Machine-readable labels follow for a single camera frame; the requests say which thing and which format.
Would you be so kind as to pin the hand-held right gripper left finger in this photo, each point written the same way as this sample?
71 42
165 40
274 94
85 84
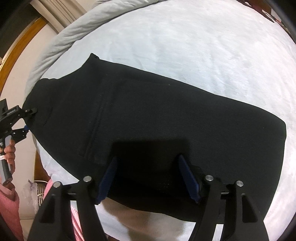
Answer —
108 180

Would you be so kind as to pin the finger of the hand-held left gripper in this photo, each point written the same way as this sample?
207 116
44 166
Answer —
20 133
29 111

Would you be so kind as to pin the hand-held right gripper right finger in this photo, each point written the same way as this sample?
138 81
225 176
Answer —
189 179

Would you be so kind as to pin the black pants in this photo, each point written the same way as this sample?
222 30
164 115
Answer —
161 111

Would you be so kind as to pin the person's left forearm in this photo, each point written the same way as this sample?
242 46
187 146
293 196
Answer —
9 204

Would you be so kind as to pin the person's left hand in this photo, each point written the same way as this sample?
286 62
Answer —
10 153

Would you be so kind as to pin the clear plastic bag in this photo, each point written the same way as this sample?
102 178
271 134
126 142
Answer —
34 192

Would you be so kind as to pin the grey duvet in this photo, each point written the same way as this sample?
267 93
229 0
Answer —
69 32

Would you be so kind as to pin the pale blue bed sheet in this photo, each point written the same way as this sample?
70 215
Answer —
185 46

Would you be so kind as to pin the wooden bed frame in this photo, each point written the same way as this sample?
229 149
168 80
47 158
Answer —
20 46

